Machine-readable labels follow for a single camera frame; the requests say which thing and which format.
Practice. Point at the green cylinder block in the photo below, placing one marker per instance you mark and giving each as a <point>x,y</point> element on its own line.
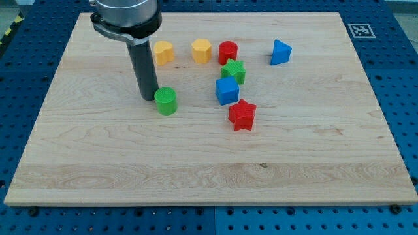
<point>165,99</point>

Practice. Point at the red cylinder block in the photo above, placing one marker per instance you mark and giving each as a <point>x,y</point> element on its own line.
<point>227,50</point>

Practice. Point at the blue cube block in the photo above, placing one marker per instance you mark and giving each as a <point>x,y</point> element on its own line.
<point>227,90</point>

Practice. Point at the yellow heart block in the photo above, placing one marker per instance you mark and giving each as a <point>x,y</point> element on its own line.
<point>164,52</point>

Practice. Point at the blue triangle block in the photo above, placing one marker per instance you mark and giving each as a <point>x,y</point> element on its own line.
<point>281,53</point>

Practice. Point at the wooden board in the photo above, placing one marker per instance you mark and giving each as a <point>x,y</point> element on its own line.
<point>319,137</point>

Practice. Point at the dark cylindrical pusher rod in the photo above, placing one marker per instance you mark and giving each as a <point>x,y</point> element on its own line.
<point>143,66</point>

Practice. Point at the green star block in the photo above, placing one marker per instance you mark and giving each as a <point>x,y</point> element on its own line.
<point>236,69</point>

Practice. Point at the yellow hexagon block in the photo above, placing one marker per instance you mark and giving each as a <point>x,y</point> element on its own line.
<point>201,50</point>

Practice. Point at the red star block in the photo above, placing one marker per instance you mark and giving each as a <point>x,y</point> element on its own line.
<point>242,115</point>

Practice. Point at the white fiducial marker tag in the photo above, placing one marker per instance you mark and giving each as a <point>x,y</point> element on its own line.
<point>361,31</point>

